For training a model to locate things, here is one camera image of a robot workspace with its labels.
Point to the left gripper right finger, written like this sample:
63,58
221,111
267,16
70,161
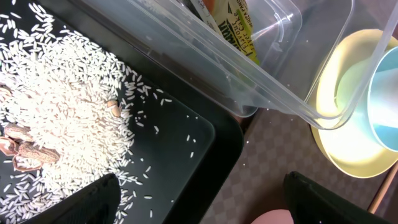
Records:
310,203

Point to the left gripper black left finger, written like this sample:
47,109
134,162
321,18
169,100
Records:
95,203

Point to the yellow plate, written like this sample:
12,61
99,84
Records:
352,147

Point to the wooden chopstick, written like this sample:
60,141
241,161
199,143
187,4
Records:
383,189

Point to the rice pile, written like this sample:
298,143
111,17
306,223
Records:
33,54

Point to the light blue bowl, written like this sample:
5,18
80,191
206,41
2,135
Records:
374,120

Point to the green orange snack wrapper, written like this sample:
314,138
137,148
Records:
230,19

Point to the black waste tray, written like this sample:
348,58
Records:
186,130

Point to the dark brown serving tray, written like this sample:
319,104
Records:
276,144

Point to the peanut shell pieces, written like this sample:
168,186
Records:
67,127

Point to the clear plastic bin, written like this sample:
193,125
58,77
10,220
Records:
294,40

